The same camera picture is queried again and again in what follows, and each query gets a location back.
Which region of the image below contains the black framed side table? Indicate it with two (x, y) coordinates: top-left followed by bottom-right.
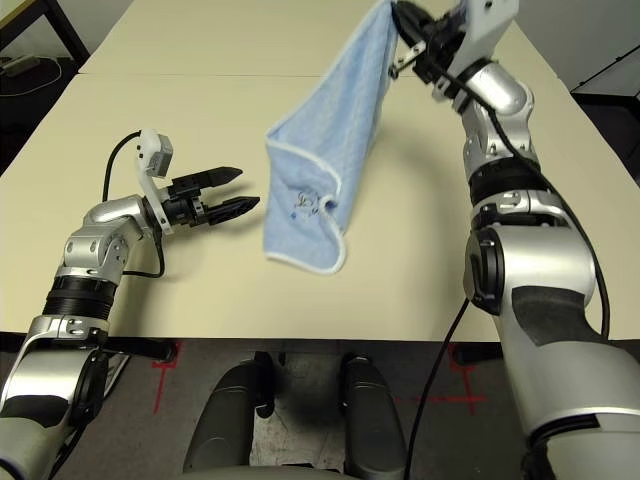
(0, 0), (91, 66)

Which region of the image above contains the light blue terry towel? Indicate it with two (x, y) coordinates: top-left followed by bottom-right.
(263, 0), (401, 276)

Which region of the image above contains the grey power adapter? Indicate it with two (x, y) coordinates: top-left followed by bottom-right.
(2, 55), (41, 76)

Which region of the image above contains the grey robot torso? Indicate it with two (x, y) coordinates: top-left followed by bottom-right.
(179, 464), (351, 480)

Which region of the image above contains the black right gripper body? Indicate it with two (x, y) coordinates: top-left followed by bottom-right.
(392, 13), (469, 99)

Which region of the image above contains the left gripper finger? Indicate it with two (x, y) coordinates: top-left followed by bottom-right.
(205, 196), (262, 225)
(198, 166), (245, 189)

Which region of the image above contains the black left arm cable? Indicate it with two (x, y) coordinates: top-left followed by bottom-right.
(102, 130), (166, 280)

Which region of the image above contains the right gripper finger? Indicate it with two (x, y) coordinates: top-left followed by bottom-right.
(391, 4), (426, 51)
(397, 0), (435, 32)

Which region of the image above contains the red floor tape cross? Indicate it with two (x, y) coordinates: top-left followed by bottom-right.
(151, 342), (182, 414)
(394, 344), (487, 416)

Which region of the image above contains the black cabinet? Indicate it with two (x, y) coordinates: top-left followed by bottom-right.
(569, 43), (640, 124)

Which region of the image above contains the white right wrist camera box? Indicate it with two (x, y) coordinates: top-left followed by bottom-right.
(457, 0), (521, 71)

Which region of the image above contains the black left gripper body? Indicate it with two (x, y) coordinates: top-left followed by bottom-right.
(158, 173), (217, 230)

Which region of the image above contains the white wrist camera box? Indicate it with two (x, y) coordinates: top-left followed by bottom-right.
(457, 0), (521, 71)
(133, 128), (177, 236)

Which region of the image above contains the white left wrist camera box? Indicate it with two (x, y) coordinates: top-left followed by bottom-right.
(133, 128), (177, 236)

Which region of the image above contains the thin white floor cable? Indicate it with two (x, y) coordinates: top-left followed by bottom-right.
(0, 55), (64, 96)

